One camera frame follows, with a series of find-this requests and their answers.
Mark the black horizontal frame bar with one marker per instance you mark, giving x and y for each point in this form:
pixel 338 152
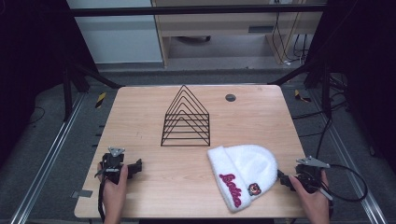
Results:
pixel 186 10

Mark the black metal stand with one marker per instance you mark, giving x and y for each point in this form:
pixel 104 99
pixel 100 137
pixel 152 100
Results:
pixel 67 93
pixel 326 90

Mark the person's left hand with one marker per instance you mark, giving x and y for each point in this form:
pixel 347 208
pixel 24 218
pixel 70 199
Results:
pixel 114 193

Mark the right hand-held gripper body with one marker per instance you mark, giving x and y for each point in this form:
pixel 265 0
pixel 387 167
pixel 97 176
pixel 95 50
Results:
pixel 309 177

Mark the white cabinet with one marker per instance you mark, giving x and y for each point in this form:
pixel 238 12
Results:
pixel 118 34

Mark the white knitted beanie hat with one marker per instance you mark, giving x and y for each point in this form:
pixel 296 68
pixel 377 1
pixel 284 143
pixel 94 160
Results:
pixel 246 174

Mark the grey round table grommet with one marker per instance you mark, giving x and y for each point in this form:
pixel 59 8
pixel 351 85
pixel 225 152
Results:
pixel 230 97

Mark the grey tape patch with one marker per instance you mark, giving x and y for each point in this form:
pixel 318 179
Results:
pixel 82 193

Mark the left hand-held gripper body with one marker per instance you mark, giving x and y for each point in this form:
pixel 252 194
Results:
pixel 111 164

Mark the light wooden desk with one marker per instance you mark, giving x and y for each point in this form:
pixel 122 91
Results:
pixel 218 23

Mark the yellow black striped tape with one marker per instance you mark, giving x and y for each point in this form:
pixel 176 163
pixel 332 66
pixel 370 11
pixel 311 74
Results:
pixel 100 100
pixel 301 96

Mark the black curtain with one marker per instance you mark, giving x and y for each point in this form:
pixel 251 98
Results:
pixel 28 62
pixel 364 62

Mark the aluminium floor rail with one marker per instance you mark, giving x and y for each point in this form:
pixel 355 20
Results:
pixel 46 158
pixel 351 168

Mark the person's right hand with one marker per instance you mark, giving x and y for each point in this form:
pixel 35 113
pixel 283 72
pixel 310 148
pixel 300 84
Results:
pixel 313 200

